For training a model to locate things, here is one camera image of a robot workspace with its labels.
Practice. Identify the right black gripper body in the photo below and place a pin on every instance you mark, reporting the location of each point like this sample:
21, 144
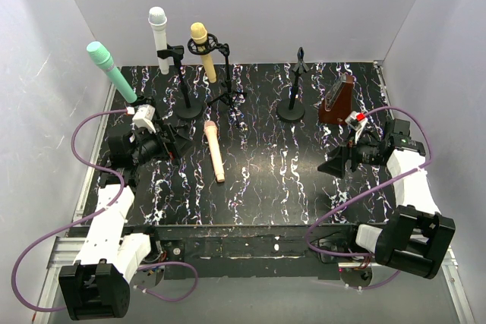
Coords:
351, 156

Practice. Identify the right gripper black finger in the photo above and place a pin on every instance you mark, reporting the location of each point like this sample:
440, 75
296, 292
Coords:
340, 152
335, 166

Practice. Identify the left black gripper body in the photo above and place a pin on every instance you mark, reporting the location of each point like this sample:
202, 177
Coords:
169, 142

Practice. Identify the black tripod clip stand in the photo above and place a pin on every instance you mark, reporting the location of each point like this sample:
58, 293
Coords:
158, 121

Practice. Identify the pink microphone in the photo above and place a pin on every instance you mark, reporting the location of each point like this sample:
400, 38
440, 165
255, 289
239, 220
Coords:
211, 133

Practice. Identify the black round base holder stand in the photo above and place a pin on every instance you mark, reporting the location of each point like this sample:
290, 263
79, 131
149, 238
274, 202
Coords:
191, 109

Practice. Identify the black round base clip stand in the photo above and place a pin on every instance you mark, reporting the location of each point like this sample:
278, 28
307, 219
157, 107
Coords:
290, 109

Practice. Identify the black tripod shock mount stand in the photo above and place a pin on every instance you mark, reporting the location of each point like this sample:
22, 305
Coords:
229, 96

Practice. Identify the green microphone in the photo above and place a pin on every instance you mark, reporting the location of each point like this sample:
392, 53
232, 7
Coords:
102, 58

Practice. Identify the large yellow microphone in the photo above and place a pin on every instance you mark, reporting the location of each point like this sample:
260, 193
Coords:
199, 36

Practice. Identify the white microphone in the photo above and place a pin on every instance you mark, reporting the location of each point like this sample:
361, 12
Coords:
157, 19

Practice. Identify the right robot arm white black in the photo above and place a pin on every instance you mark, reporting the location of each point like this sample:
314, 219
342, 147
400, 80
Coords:
406, 191

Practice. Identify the brown box in holder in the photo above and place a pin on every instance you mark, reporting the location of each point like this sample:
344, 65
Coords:
337, 103

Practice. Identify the black front mounting base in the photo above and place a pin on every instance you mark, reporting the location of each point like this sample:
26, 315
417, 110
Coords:
244, 251

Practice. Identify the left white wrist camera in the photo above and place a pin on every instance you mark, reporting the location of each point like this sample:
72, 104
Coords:
142, 117

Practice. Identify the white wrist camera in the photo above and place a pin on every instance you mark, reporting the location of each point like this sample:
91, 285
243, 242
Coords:
357, 121
142, 117

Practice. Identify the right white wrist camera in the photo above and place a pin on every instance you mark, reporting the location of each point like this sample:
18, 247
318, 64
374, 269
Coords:
357, 121

